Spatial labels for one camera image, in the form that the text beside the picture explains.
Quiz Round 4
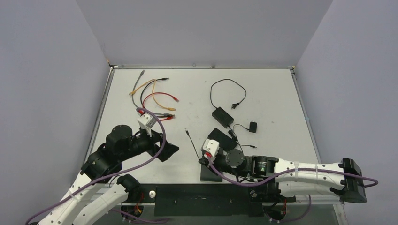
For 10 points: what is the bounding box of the yellow ethernet cable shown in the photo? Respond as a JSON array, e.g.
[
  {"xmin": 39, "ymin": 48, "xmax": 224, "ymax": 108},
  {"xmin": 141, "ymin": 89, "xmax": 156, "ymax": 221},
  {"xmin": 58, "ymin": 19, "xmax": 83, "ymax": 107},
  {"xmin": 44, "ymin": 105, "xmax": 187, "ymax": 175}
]
[{"xmin": 129, "ymin": 79, "xmax": 177, "ymax": 112}]

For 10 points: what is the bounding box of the black Mercury switch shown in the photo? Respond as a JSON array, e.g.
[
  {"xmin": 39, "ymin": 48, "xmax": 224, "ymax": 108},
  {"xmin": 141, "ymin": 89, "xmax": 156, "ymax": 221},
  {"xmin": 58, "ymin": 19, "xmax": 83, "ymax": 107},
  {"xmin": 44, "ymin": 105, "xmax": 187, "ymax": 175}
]
[{"xmin": 200, "ymin": 165, "xmax": 222, "ymax": 182}]

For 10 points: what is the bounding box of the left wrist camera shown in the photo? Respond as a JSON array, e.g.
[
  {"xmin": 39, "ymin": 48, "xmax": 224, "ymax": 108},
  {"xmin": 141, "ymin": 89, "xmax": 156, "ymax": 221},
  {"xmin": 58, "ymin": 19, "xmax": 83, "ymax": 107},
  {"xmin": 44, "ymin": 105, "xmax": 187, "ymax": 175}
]
[{"xmin": 137, "ymin": 113, "xmax": 156, "ymax": 137}]

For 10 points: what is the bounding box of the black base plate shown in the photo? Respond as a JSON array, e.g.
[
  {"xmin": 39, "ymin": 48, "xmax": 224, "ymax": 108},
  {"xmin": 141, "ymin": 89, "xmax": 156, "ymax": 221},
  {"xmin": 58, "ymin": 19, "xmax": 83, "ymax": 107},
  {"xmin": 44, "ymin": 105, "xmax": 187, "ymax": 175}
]
[{"xmin": 137, "ymin": 184, "xmax": 297, "ymax": 218}]

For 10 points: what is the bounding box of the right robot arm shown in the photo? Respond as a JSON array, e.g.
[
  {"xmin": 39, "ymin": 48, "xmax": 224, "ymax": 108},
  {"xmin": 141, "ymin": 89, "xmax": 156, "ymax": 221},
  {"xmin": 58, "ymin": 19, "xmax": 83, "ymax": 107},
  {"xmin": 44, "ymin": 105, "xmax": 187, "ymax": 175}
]
[{"xmin": 199, "ymin": 149, "xmax": 367, "ymax": 203}]

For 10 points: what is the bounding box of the grey ethernet cable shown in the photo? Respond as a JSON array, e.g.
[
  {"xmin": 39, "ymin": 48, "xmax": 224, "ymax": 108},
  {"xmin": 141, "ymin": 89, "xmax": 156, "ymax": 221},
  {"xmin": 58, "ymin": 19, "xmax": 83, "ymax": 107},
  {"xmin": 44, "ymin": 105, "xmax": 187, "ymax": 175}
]
[{"xmin": 131, "ymin": 70, "xmax": 168, "ymax": 118}]

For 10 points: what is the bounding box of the thin black barrel plug cable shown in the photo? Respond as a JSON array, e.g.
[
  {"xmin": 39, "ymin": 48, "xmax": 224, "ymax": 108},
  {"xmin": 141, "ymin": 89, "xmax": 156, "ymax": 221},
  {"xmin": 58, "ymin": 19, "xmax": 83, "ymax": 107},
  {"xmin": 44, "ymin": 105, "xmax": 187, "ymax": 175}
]
[{"xmin": 184, "ymin": 128, "xmax": 201, "ymax": 161}]

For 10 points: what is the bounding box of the black mains power cord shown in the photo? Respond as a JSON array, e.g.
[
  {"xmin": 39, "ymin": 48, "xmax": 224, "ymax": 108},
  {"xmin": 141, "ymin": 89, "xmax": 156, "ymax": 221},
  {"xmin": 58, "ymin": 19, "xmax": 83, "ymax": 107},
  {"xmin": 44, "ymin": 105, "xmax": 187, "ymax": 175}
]
[{"xmin": 210, "ymin": 78, "xmax": 247, "ymax": 110}]

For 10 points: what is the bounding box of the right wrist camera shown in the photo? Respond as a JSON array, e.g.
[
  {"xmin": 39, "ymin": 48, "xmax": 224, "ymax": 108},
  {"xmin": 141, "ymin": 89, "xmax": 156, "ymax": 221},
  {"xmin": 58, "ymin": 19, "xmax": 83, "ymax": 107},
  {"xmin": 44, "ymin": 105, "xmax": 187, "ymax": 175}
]
[{"xmin": 201, "ymin": 139, "xmax": 220, "ymax": 159}]

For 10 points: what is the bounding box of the black power brick adapter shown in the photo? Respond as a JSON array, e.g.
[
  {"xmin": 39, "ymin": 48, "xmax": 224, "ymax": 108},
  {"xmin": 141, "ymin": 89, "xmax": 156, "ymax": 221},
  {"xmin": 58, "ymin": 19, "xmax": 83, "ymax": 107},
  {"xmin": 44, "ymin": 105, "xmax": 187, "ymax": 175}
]
[{"xmin": 212, "ymin": 107, "xmax": 234, "ymax": 128}]

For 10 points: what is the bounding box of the red ethernet cable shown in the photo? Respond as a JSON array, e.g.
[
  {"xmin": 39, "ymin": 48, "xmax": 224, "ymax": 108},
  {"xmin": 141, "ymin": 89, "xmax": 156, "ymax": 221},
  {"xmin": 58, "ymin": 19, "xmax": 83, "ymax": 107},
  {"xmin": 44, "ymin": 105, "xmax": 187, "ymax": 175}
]
[{"xmin": 138, "ymin": 92, "xmax": 180, "ymax": 122}]

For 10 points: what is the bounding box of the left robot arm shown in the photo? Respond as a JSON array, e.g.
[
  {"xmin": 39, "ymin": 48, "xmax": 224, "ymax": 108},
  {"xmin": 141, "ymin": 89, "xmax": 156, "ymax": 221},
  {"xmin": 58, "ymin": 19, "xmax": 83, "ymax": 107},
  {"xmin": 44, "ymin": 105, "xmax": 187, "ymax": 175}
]
[{"xmin": 38, "ymin": 125, "xmax": 179, "ymax": 225}]

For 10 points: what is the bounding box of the ribbed black network switch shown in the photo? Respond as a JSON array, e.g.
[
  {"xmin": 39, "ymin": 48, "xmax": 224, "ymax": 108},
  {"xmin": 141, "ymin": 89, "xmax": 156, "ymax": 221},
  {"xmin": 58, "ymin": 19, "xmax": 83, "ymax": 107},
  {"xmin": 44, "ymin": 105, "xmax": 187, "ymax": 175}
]
[{"xmin": 207, "ymin": 128, "xmax": 238, "ymax": 151}]

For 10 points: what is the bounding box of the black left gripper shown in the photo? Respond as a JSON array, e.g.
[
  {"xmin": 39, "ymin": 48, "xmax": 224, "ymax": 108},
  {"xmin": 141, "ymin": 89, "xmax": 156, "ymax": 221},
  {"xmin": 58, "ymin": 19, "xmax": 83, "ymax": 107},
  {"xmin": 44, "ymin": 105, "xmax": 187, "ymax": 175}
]
[{"xmin": 120, "ymin": 124, "xmax": 179, "ymax": 161}]

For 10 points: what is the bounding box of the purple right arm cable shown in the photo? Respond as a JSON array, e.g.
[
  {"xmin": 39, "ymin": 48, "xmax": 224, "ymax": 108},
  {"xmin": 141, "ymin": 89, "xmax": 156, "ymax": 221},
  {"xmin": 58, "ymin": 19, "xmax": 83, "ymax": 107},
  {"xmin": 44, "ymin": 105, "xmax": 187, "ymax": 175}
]
[{"xmin": 207, "ymin": 157, "xmax": 379, "ymax": 188}]

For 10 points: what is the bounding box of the short black adapter cable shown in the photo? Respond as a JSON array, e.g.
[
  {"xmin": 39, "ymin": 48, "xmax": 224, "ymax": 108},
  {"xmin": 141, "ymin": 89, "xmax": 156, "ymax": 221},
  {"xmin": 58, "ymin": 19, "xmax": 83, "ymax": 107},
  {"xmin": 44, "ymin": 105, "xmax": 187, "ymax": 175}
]
[{"xmin": 228, "ymin": 124, "xmax": 258, "ymax": 149}]

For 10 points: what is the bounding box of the small black wall plug adapter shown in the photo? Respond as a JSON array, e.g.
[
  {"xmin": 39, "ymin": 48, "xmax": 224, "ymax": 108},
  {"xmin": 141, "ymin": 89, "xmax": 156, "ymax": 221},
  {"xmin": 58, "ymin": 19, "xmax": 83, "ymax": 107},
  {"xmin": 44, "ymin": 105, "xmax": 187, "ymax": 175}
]
[{"xmin": 248, "ymin": 121, "xmax": 257, "ymax": 133}]

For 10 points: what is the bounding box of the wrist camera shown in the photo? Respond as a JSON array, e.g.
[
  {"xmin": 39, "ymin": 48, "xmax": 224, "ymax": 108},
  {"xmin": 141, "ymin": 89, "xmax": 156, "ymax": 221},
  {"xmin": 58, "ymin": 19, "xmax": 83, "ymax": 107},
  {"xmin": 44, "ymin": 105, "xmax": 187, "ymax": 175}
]
[
  {"xmin": 137, "ymin": 113, "xmax": 156, "ymax": 137},
  {"xmin": 201, "ymin": 139, "xmax": 220, "ymax": 159}
]

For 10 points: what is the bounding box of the black ethernet cable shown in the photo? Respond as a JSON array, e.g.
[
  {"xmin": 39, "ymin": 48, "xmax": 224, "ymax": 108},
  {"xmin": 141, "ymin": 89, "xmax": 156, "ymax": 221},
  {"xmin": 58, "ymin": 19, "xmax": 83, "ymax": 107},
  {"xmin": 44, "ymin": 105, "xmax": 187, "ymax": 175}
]
[{"xmin": 140, "ymin": 77, "xmax": 176, "ymax": 120}]

